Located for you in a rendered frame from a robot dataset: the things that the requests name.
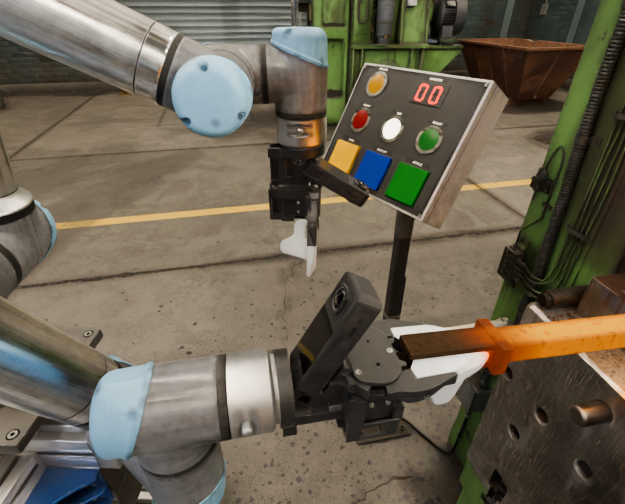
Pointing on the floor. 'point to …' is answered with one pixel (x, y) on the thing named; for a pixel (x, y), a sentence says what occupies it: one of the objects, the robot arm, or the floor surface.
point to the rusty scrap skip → (521, 65)
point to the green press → (382, 38)
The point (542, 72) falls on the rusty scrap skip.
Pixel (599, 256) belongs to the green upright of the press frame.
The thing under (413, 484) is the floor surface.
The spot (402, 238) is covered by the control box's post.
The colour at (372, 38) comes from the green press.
